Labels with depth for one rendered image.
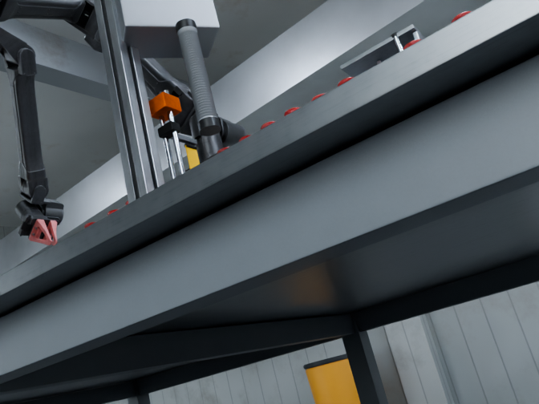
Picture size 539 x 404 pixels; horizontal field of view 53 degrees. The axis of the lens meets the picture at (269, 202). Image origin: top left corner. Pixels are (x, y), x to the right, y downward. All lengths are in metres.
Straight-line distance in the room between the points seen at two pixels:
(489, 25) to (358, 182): 0.12
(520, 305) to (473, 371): 0.58
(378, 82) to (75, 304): 0.35
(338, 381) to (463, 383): 0.90
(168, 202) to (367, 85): 0.17
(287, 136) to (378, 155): 0.06
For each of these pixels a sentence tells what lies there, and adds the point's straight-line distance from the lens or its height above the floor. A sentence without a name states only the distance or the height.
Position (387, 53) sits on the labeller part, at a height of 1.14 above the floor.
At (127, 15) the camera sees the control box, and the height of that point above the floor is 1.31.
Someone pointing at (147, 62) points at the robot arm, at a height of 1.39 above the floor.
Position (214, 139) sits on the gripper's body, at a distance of 1.09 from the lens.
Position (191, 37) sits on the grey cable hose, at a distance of 0.96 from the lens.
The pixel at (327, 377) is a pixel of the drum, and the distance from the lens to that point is 4.08.
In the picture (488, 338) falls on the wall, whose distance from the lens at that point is 4.19.
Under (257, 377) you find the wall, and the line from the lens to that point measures 5.30.
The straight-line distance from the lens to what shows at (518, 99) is 0.34.
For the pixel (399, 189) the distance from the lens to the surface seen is 0.35.
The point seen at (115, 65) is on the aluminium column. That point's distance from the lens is 1.01.
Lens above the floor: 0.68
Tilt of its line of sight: 18 degrees up
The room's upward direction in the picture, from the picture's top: 15 degrees counter-clockwise
